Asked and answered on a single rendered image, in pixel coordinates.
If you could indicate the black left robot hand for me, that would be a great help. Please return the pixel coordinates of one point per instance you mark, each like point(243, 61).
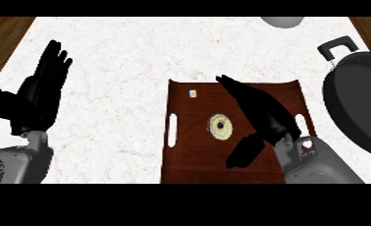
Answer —
point(41, 92)

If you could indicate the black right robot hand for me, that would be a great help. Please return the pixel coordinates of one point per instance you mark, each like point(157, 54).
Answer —
point(262, 110)

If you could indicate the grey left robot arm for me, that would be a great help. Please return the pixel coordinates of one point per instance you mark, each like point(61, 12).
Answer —
point(20, 159)

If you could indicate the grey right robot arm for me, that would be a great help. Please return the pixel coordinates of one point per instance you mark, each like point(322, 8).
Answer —
point(313, 162)

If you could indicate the cream cupcake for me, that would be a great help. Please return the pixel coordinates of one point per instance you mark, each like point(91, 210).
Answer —
point(220, 126)

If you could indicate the brown wooden tray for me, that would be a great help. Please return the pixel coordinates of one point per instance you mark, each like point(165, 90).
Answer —
point(207, 138)

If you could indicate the dark grey pot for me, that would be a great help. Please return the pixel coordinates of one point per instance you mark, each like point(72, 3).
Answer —
point(349, 97)

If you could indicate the grey round object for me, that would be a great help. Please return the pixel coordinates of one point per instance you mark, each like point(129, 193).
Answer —
point(282, 22)

